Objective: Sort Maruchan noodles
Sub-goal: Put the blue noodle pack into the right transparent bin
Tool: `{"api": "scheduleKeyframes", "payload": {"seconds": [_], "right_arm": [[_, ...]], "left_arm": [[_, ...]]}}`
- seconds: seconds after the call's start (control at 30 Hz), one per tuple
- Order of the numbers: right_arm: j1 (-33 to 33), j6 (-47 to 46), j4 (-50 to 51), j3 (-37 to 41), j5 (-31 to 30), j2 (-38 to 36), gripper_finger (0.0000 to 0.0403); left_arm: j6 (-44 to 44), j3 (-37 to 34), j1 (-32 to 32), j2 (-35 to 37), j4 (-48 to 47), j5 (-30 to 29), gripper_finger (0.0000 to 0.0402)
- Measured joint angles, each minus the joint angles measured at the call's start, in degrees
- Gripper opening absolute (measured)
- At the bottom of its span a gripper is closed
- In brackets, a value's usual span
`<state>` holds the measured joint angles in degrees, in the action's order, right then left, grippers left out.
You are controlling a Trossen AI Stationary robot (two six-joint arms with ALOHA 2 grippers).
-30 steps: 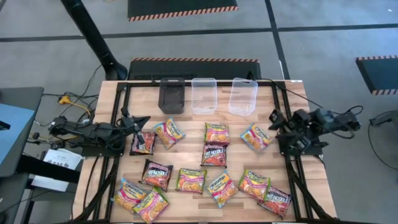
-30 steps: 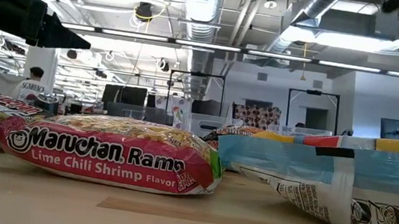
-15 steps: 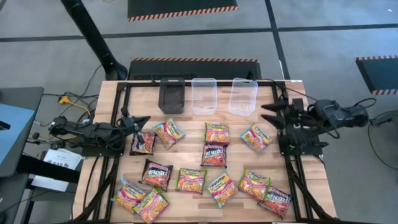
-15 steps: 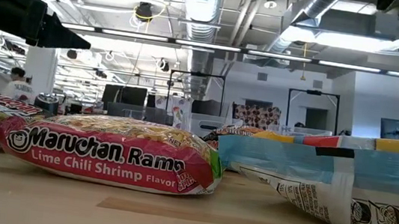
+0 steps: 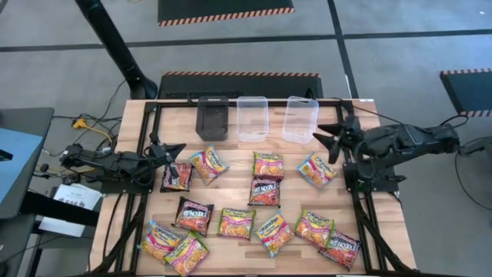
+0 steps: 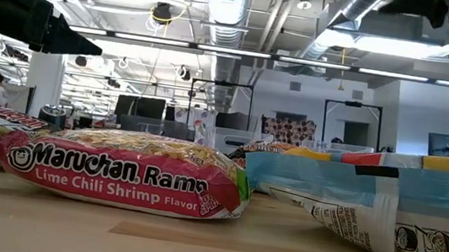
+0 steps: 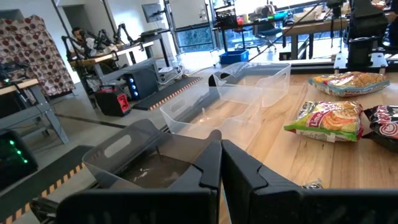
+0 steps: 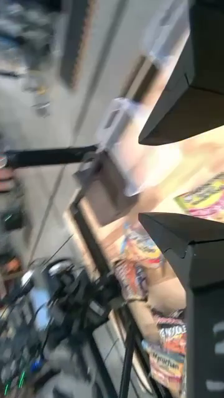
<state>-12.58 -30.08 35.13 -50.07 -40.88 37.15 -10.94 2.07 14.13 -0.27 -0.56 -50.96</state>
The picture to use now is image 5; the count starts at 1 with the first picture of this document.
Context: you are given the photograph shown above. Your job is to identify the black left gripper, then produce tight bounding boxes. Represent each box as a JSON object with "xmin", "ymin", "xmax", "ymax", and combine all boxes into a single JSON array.
[{"xmin": 148, "ymin": 132, "xmax": 188, "ymax": 179}]

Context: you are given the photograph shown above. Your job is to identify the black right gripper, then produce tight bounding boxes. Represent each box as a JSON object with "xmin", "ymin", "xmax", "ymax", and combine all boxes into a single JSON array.
[{"xmin": 312, "ymin": 115, "xmax": 364, "ymax": 165}]

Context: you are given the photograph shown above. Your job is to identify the black Fire Noodle pack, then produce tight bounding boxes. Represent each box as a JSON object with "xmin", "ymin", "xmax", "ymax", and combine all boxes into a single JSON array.
[
  {"xmin": 248, "ymin": 177, "xmax": 282, "ymax": 209},
  {"xmin": 317, "ymin": 229, "xmax": 362, "ymax": 272},
  {"xmin": 160, "ymin": 161, "xmax": 194, "ymax": 193},
  {"xmin": 171, "ymin": 195, "xmax": 215, "ymax": 237}
]

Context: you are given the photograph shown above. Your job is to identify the Maruchan lime chili shrimp pack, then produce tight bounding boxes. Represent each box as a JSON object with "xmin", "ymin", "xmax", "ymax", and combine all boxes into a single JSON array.
[
  {"xmin": 217, "ymin": 207, "xmax": 258, "ymax": 242},
  {"xmin": 164, "ymin": 229, "xmax": 211, "ymax": 277},
  {"xmin": 252, "ymin": 151, "xmax": 285, "ymax": 181},
  {"xmin": 294, "ymin": 209, "xmax": 336, "ymax": 249}
]

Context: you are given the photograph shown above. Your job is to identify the clear plastic bin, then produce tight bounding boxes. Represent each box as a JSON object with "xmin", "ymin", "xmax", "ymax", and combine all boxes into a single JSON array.
[
  {"xmin": 282, "ymin": 95, "xmax": 320, "ymax": 145},
  {"xmin": 235, "ymin": 95, "xmax": 270, "ymax": 142}
]

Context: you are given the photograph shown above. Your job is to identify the dark grey plastic bin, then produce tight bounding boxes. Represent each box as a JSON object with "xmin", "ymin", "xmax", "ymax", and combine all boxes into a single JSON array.
[{"xmin": 194, "ymin": 95, "xmax": 230, "ymax": 142}]

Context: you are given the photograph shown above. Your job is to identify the black mat with striped edge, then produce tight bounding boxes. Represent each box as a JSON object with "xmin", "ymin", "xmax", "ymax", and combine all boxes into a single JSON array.
[
  {"xmin": 157, "ymin": 0, "xmax": 296, "ymax": 28},
  {"xmin": 158, "ymin": 70, "xmax": 324, "ymax": 100},
  {"xmin": 439, "ymin": 68, "xmax": 492, "ymax": 118}
]

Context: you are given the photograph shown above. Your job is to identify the white paper sheet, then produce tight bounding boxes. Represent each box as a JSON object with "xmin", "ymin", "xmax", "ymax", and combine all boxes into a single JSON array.
[{"xmin": 38, "ymin": 183, "xmax": 104, "ymax": 239}]

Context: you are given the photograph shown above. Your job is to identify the black desk crossbar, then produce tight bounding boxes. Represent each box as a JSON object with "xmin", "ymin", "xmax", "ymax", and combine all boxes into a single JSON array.
[{"xmin": 21, "ymin": 191, "xmax": 101, "ymax": 228}]

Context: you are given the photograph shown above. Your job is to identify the grey side desk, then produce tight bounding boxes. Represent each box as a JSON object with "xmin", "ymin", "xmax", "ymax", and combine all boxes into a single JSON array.
[{"xmin": 0, "ymin": 107, "xmax": 55, "ymax": 221}]

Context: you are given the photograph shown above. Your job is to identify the grey stand leg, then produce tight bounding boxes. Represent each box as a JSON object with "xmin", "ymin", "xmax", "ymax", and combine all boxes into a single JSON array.
[{"xmin": 456, "ymin": 135, "xmax": 492, "ymax": 157}]

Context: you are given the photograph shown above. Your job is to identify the blue panel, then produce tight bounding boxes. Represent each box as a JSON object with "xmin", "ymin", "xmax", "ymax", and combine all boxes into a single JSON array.
[{"xmin": 0, "ymin": 128, "xmax": 45, "ymax": 205}]

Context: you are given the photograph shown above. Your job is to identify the black aluminium table frame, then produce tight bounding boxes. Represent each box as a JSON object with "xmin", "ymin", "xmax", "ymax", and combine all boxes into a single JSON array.
[{"xmin": 91, "ymin": 98, "xmax": 418, "ymax": 277}]

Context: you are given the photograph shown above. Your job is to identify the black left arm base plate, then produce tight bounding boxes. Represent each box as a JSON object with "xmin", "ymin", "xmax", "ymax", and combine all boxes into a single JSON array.
[{"xmin": 100, "ymin": 165, "xmax": 157, "ymax": 195}]

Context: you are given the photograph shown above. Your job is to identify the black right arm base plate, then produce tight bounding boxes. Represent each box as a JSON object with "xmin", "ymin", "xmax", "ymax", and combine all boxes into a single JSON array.
[{"xmin": 343, "ymin": 161, "xmax": 407, "ymax": 193}]

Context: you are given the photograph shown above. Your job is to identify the black camera pole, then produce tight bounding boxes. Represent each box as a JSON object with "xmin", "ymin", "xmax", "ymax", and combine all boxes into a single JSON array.
[{"xmin": 74, "ymin": 0, "xmax": 159, "ymax": 100}]

